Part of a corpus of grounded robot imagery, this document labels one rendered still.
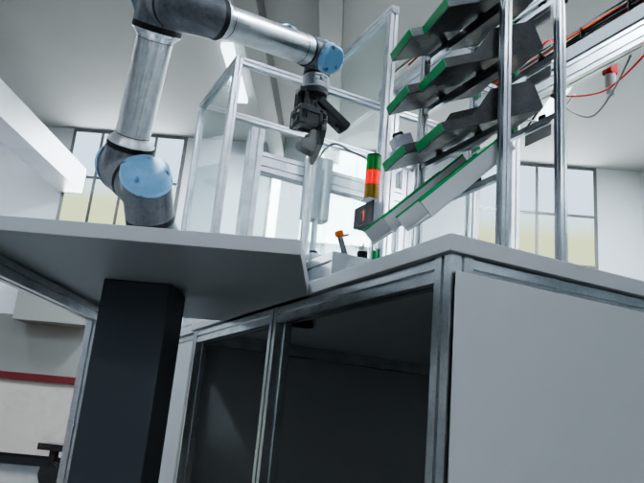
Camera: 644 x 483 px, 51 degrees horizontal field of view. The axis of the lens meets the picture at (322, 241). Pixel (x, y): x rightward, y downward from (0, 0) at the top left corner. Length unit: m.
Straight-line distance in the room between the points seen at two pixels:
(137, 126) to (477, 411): 1.04
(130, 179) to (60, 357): 7.65
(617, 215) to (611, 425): 8.42
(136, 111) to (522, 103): 0.91
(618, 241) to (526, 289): 8.37
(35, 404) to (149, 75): 5.29
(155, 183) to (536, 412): 0.94
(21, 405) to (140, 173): 5.31
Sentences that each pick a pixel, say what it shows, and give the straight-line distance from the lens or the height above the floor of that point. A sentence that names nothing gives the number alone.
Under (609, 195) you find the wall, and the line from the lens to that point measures 9.70.
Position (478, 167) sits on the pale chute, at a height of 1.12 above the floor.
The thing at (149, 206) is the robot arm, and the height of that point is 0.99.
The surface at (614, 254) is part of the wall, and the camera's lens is 9.47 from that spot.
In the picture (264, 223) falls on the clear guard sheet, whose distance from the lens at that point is 3.24.
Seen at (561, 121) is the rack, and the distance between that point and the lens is 1.69.
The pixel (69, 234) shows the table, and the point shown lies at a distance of 1.28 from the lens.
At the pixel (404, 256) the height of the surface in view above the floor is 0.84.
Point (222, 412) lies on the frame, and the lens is 2.46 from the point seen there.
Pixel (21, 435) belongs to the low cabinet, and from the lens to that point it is 6.74.
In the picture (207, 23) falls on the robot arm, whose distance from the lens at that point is 1.55.
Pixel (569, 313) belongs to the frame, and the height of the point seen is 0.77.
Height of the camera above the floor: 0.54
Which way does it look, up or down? 16 degrees up
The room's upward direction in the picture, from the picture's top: 5 degrees clockwise
